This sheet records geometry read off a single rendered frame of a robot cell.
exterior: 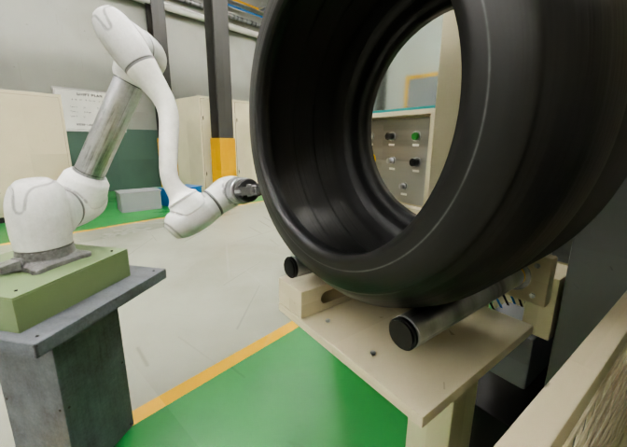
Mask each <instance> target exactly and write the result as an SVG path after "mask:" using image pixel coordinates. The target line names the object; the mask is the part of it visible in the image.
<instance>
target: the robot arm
mask: <svg viewBox="0 0 627 447"><path fill-rule="evenodd" d="M91 20H92V24H93V27H94V30H95V33H96V34H97V36H98V38H99V39H100V41H101V43H102V44H103V46H104V47H105V49H106V50H107V52H108V53H109V54H110V56H111V57H112V58H113V66H112V70H113V74H115V75H114V76H113V78H112V81H111V83H110V85H109V87H108V90H107V92H106V94H105V97H104V99H103V102H102V104H101V106H100V108H99V111H98V113H97V115H96V118H95V120H94V122H93V124H92V126H91V129H90V132H89V134H88V136H87V139H86V141H85V143H84V145H83V148H82V149H81V151H80V154H79V156H78V158H77V162H76V164H75V166H72V167H70V168H67V169H65V170H63V172H62V173H61V175H60V176H59V178H58V179H57V180H56V181H55V180H53V179H50V178H48V177H29V178H23V179H19V180H16V181H14V182H13V183H12V184H11V185H10V186H9V187H8V188H7V192H6V194H5V198H4V204H3V209H4V217H5V222H6V227H7V235H8V238H9V241H10V243H11V245H12V249H13V257H14V258H11V259H9V260H6V261H2V262H0V274H4V273H10V272H17V271H19V272H28V273H30V274H31V275H38V274H41V273H44V272H47V271H49V270H52V269H55V268H58V267H60V266H63V265H65V264H68V263H71V262H73V261H76V260H79V259H82V258H87V257H90V256H91V251H88V250H79V249H76V247H75V243H74V239H73V231H74V230H75V229H76V227H79V226H81V225H84V224H86V223H88V222H90V221H92V220H94V219H95V218H96V217H98V216H99V215H100V214H101V213H102V212H103V211H104V210H105V208H106V206H107V202H108V197H107V194H108V190H109V183H108V181H107V179H106V177H105V175H106V173H107V171H108V169H109V167H110V164H111V162H112V160H113V159H114V157H115V154H116V152H117V150H118V147H119V144H120V142H121V140H122V138H123V136H124V133H125V132H126V130H127V128H128V126H129V123H130V121H131V119H132V116H133V113H134V111H135V109H136V107H137V105H138V103H139V101H140V99H141V97H142V94H143V92H144V93H145V94H146V95H147V96H148V97H149V98H150V99H151V100H152V102H153V103H154V105H155V106H156V108H157V111H158V116H159V169H160V180H161V183H162V185H163V187H164V189H165V191H166V193H167V195H168V197H169V206H168V207H169V209H170V213H169V214H167V215H166V217H165V219H164V228H165V229H166V230H167V231H168V232H170V233H171V234H172V235H173V236H174V237H175V238H177V239H182V238H187V237H190V236H192V235H195V234H197V233H199V232H201V231H202V230H204V229H206V228H207V227H209V226H210V225H211V224H213V223H214V222H215V221H216V220H217V219H218V218H219V217H221V216H222V215H223V214H225V213H226V212H228V211H229V210H230V209H232V208H234V207H236V206H238V205H239V204H246V203H250V202H253V201H254V200H255V199H256V198H257V197H258V196H260V195H261V192H260V189H259V185H258V183H257V182H256V181H255V180H253V179H251V178H247V177H238V176H232V175H230V176H224V177H221V178H219V179H218V180H217V181H215V182H214V183H213V184H212V185H211V186H210V187H209V188H208V189H206V190H204V191H203V192H199V191H197V190H196V189H190V188H188V187H186V186H185V185H184V184H183V183H182V181H181V180H180V178H179V175H178V171H177V160H178V138H179V114H178V109H177V105H176V101H175V99H174V96H173V94H172V92H171V90H170V88H169V86H168V84H167V82H166V80H165V78H164V76H163V72H164V71H165V69H166V65H167V58H166V54H165V52H164V49H163V48H162V46H161V45H160V43H159V42H158V41H157V40H156V39H155V38H154V37H153V36H152V35H151V34H149V33H148V32H147V31H145V30H143V29H141V28H140V27H139V26H137V25H136V24H135V23H133V22H132V21H130V20H129V19H128V18H127V17H126V15H124V14H123V13H122V12H121V11H119V10H118V9H116V8H115V7H111V6H101V7H98V8H96V9H95V10H94V11H93V12H92V18H91Z"/></svg>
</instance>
